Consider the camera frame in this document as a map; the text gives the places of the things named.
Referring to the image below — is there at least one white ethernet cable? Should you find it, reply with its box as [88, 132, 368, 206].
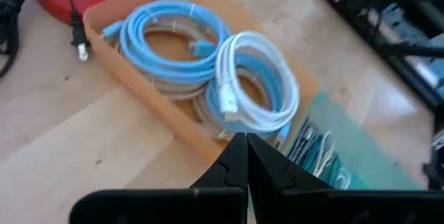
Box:
[214, 31, 301, 134]

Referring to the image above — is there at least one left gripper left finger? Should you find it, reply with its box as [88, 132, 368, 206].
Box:
[68, 132, 250, 224]

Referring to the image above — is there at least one black lamp power cord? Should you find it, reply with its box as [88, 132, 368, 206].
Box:
[0, 0, 92, 78]

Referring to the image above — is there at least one small white cable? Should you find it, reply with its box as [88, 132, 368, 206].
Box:
[311, 129, 336, 179]

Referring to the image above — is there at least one beige ethernet cable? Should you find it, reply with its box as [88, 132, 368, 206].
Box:
[114, 22, 218, 101]
[192, 67, 275, 140]

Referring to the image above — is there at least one light blue ethernet cable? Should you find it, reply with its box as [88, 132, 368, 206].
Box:
[204, 52, 293, 148]
[101, 0, 234, 86]

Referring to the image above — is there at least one black aluminium table frame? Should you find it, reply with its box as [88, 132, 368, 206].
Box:
[301, 0, 444, 190]

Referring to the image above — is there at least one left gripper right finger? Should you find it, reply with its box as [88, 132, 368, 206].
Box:
[246, 132, 444, 224]

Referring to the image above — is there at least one green translucent plastic bin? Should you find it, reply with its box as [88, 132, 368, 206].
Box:
[277, 92, 426, 191]

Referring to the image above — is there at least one orange translucent plastic bin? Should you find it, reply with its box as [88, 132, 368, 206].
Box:
[82, 0, 320, 168]

